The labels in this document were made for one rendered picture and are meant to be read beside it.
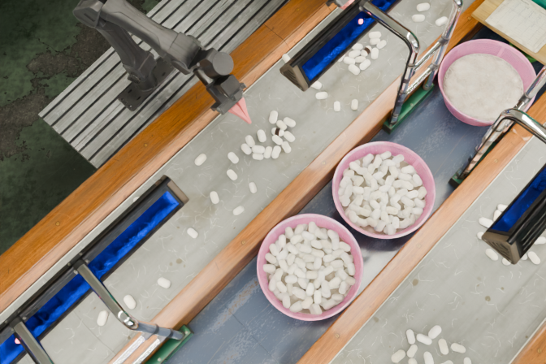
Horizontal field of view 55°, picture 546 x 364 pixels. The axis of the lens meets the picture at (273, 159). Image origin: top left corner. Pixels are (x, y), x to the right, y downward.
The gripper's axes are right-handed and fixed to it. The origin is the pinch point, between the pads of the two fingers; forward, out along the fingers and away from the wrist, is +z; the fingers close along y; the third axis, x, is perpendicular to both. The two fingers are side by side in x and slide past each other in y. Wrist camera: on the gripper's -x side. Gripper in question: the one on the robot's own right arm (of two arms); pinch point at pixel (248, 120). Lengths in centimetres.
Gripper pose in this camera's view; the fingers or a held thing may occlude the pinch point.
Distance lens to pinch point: 143.3
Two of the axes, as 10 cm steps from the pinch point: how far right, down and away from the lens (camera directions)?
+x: -3.8, -1.2, 9.2
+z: 6.0, 7.2, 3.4
